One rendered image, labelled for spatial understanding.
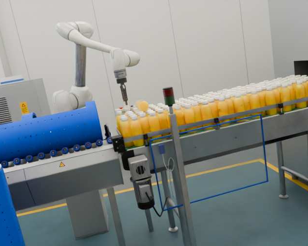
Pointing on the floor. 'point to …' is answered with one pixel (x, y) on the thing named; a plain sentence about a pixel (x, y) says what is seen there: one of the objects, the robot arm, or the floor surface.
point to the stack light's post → (182, 178)
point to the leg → (116, 216)
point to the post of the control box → (149, 220)
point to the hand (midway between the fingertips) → (126, 105)
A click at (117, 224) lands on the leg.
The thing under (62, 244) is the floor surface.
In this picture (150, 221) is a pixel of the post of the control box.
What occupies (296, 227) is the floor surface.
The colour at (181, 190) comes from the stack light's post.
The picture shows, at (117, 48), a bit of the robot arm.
